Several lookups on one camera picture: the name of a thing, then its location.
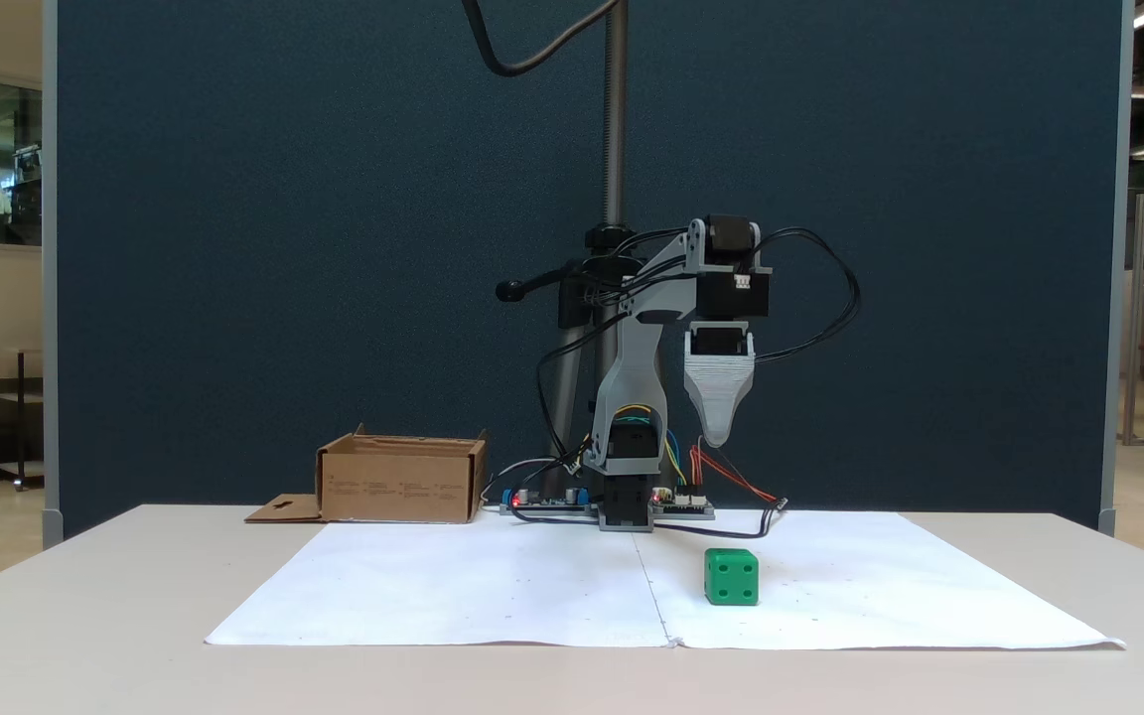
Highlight thin cable bundle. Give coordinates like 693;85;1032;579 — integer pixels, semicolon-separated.
481;456;578;498

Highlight dark blue partition panel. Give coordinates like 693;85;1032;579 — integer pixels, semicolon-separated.
42;0;1135;538

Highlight green dice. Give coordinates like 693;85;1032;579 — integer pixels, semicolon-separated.
704;548;761;607

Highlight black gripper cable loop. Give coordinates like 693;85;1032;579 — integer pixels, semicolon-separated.
753;227;863;365

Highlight thick black camera cable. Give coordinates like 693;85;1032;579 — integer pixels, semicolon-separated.
460;0;626;78

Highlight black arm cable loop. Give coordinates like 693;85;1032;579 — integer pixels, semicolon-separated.
535;228;694;470

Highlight white paper sheet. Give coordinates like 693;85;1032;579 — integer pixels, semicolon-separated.
632;510;1127;652
205;520;675;648

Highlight brown cardboard box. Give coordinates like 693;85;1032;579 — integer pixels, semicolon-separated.
244;424;490;525

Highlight framed wall window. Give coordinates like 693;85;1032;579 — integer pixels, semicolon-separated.
0;67;44;257

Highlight blue circuit board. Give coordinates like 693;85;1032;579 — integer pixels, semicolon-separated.
499;484;601;517

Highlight grey curved ribbed gripper finger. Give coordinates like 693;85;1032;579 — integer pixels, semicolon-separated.
682;332;759;449

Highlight circuit board with coloured wires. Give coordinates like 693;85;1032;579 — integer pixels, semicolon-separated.
651;485;717;520

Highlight black and silver tripod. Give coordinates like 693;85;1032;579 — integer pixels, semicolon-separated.
495;0;673;502

